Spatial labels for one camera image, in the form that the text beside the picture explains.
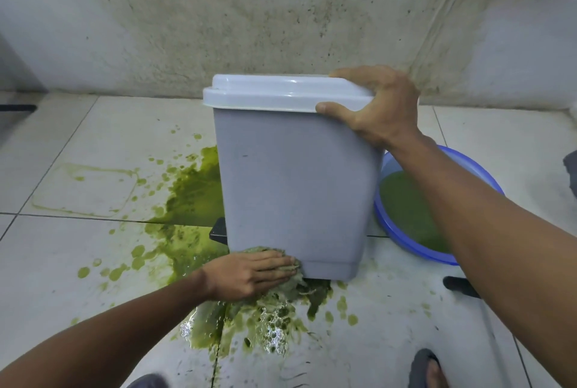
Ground person's left forearm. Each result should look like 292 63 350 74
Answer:
0 269 212 388

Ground blue plastic basin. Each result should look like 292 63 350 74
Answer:
373 144 505 266

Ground green stained cleaning cloth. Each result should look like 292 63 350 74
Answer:
225 245 313 308

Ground black handle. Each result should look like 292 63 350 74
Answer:
443 275 481 299

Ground green liquid spill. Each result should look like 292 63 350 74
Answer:
32 127 361 359

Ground grey pedal bin white lid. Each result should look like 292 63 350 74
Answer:
202 74 386 282

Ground person's right forearm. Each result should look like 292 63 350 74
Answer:
385 131 577 388

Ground grey sandal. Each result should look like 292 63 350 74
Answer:
408 348 448 388
126 373 170 388

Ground person's right hand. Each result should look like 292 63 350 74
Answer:
315 65 425 152

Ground person's right foot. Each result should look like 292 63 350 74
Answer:
424 357 450 388

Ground green liquid in basin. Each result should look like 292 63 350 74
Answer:
379 170 452 254

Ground person's left hand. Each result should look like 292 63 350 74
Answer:
201 250 297 303

